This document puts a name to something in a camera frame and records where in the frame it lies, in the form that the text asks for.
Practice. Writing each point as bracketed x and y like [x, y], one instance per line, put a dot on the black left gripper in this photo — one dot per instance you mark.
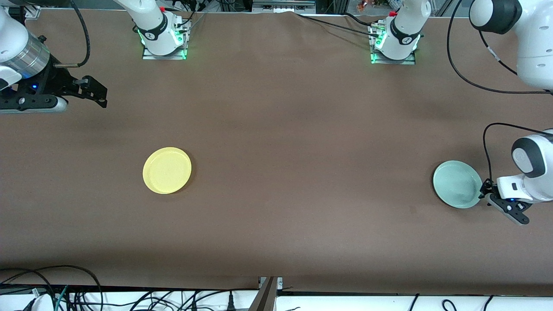
[487, 187]

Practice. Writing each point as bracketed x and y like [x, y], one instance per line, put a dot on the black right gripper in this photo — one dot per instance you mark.
[55, 79]

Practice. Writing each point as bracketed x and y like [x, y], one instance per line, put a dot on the pale green round plate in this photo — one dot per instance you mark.
[456, 185]

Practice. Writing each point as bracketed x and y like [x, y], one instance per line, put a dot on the yellow round plate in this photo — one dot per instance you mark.
[167, 170]

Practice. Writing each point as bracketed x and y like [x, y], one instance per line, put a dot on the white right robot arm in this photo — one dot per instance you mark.
[151, 21]

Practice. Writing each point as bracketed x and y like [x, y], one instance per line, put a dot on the white side bench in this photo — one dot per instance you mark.
[345, 304]

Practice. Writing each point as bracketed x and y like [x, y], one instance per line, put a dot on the brown table cover cloth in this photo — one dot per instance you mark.
[276, 224]

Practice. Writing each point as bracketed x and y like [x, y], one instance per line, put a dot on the white round device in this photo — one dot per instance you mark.
[41, 303]

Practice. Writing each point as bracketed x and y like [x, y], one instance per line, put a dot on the colourful small toys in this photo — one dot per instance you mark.
[371, 5]

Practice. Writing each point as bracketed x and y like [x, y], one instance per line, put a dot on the aluminium profile beam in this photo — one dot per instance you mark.
[265, 298]

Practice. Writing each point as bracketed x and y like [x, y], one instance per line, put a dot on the black power plug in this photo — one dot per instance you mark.
[231, 303]

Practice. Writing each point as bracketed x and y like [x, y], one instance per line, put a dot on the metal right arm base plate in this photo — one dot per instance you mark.
[149, 55]

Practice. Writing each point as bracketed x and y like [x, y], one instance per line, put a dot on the silver corner bracket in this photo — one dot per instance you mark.
[32, 12]

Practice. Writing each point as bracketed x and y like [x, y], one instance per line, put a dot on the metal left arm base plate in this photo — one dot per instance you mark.
[410, 61]

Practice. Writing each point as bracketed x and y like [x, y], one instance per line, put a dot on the grey metal frame piece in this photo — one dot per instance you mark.
[281, 6]

